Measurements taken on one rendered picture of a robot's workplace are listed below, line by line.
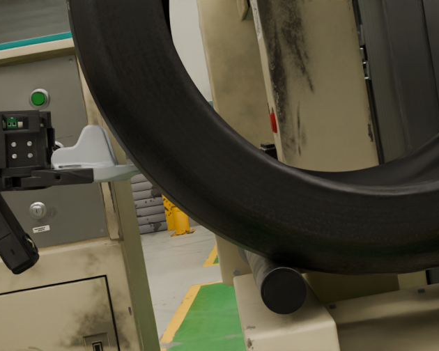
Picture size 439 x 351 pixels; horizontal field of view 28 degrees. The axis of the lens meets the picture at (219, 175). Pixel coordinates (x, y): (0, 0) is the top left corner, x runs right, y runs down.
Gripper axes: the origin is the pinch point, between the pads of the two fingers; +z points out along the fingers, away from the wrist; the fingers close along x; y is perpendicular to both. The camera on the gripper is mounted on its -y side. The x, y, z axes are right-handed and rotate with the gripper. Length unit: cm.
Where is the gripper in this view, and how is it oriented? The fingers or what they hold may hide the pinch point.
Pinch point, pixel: (131, 175)
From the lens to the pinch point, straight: 92.0
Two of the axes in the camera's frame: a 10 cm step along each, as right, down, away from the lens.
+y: -0.5, -10.0, -0.5
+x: -0.2, -0.5, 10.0
